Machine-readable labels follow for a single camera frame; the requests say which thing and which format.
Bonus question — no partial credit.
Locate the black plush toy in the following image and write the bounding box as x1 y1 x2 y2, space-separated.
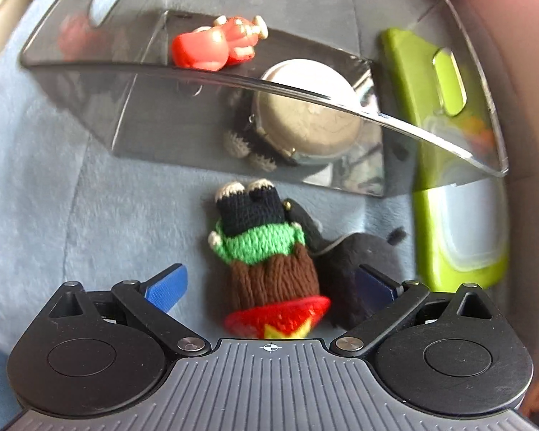
282 199 407 331

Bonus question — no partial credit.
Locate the crochet doll green sweater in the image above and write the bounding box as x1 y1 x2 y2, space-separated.
208 179 331 339

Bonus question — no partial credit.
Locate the lime green plastic box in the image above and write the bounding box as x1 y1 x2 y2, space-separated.
381 28 509 292

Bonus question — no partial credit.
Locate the smoky transparent acrylic box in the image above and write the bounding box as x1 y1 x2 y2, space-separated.
20 0 508 196

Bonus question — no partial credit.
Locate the round silver beige tin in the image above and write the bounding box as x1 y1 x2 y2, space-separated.
252 59 362 163

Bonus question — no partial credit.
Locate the red plastic toy figure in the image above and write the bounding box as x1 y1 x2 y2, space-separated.
170 15 268 71

